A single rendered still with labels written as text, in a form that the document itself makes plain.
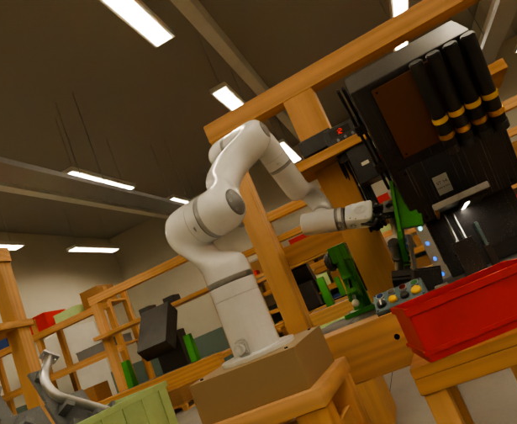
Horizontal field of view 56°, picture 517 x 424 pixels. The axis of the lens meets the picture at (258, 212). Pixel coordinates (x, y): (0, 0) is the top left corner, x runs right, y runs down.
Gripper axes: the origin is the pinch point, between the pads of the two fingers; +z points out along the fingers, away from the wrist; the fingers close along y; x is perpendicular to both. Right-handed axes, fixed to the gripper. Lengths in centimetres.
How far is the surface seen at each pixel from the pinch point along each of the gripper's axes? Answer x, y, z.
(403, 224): -3.2, -11.7, 5.1
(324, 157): -9.1, 28.3, -22.3
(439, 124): -35.5, -7.8, 20.6
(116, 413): -11, -78, -74
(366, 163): -4.2, 25.5, -6.6
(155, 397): 2, -66, -73
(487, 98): -39, -5, 34
